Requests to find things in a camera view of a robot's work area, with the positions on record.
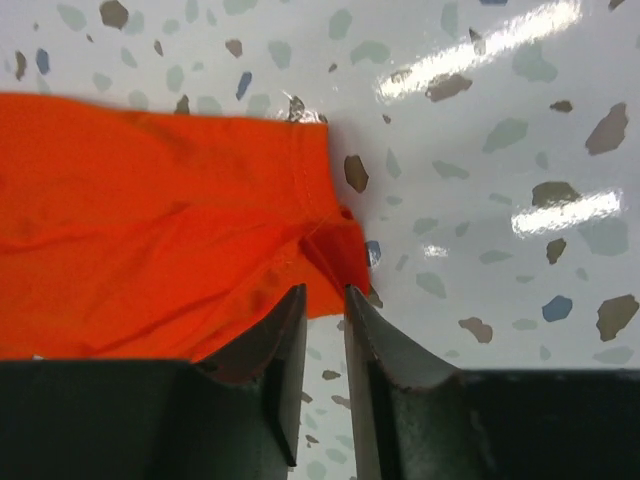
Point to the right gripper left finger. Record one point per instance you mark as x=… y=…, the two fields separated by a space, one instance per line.
x=234 y=415

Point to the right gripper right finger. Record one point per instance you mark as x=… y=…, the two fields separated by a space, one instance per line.
x=416 y=416

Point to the orange t shirt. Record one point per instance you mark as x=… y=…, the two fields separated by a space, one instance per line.
x=132 y=234

